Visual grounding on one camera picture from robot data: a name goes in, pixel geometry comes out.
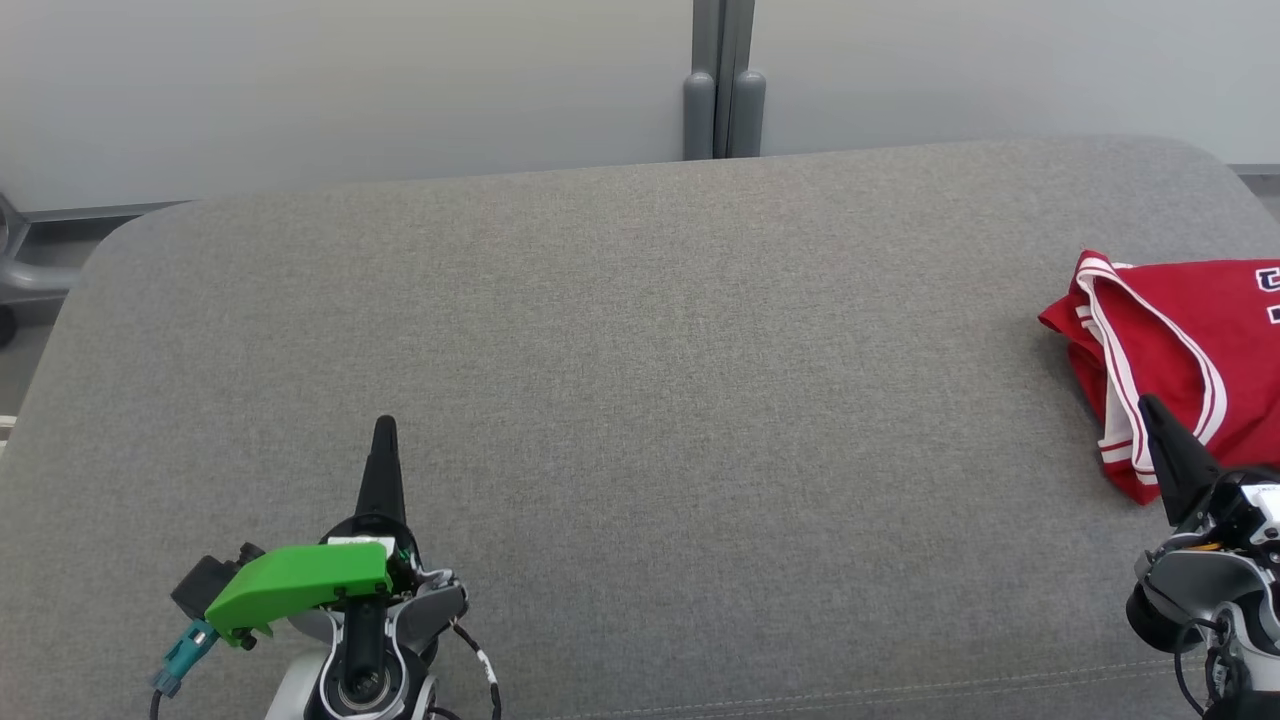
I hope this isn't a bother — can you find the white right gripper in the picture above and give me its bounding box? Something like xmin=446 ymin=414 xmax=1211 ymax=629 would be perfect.
xmin=1138 ymin=394 xmax=1280 ymax=546

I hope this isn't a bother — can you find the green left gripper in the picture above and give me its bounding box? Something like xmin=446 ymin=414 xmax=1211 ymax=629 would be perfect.
xmin=205 ymin=415 xmax=423 ymax=648

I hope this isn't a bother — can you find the red white jersey shirt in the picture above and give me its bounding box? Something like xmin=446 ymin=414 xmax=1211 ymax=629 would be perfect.
xmin=1038 ymin=250 xmax=1280 ymax=506

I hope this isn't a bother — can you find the grey fabric sofa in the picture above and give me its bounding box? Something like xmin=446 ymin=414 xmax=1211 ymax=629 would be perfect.
xmin=0 ymin=135 xmax=1280 ymax=720

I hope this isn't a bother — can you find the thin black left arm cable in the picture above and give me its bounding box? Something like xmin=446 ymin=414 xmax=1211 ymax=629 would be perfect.
xmin=430 ymin=620 xmax=503 ymax=720

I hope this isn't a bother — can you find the left black cable teal plug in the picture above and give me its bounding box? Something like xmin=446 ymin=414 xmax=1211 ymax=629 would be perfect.
xmin=150 ymin=620 xmax=221 ymax=720

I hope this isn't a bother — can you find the grey partition post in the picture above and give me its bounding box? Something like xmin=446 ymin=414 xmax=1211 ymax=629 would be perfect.
xmin=683 ymin=0 xmax=767 ymax=161

